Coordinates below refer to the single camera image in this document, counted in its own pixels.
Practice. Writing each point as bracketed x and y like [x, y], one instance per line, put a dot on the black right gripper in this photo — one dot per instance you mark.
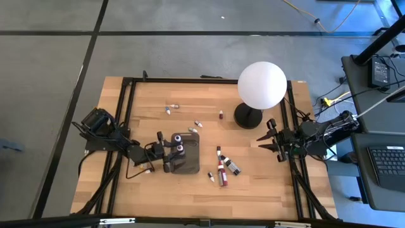
[286, 139]

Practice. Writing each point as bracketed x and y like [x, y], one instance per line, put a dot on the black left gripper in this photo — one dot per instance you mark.
[155, 152]

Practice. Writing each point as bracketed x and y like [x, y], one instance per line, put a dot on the grey translucent plastic bin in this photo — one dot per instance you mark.
[191, 158]

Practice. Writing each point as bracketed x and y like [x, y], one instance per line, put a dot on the small blue dropper bottle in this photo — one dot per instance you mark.
[167, 110]

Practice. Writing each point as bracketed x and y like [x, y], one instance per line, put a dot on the small olive dropper bottle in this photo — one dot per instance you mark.
[175, 106]

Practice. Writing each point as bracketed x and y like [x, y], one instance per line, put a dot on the small brown dropper bottle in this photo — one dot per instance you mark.
[218, 151]

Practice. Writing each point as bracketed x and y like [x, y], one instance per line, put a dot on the large black food coloring bottle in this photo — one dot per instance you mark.
[232, 166]

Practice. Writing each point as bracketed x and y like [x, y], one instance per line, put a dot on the large red food coloring bottle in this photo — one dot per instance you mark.
[222, 177]

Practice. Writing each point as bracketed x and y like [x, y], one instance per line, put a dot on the small dark red dropper bottle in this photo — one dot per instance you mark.
[221, 115]

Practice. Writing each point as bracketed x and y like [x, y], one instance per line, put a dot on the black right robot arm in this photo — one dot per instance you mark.
[332, 128]

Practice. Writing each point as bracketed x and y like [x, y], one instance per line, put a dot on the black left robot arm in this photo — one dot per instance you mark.
[133, 152]

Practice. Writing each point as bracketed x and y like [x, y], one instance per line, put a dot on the white globe table lamp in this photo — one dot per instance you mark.
[262, 85]

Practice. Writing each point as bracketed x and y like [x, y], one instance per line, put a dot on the black bar with silver brackets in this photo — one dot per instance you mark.
[202, 222]

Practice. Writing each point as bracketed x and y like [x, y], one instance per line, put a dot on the dark grey desk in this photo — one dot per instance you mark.
[360, 111]
[360, 177]

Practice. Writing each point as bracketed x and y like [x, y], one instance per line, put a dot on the black laptop keyboard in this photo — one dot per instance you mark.
[389, 164]

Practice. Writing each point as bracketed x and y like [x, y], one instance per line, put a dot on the black power adapter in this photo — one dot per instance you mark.
[379, 73]

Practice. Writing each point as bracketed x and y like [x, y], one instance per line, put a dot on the black diagonal pole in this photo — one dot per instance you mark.
[379, 41]

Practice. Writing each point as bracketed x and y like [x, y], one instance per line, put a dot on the black aluminium table frame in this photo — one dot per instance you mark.
[190, 80]

